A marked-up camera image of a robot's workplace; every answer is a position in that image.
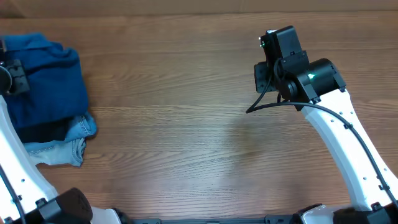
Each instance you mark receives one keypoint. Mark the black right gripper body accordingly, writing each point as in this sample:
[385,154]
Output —
[260,78]

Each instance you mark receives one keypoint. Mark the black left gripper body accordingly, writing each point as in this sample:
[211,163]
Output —
[17,75]

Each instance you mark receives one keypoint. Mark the blue polo shirt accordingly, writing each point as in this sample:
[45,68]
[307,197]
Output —
[57,89]

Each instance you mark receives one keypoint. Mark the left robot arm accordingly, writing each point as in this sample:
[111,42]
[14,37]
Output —
[27,197]

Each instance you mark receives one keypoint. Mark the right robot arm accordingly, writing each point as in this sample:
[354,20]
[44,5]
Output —
[318,91]

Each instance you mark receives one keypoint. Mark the folded black shirt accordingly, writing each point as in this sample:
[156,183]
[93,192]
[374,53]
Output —
[44,132]

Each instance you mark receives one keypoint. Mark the folded light blue jeans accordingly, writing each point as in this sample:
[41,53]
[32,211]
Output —
[70,150]

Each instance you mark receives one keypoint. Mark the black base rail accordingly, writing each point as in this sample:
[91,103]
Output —
[269,219]

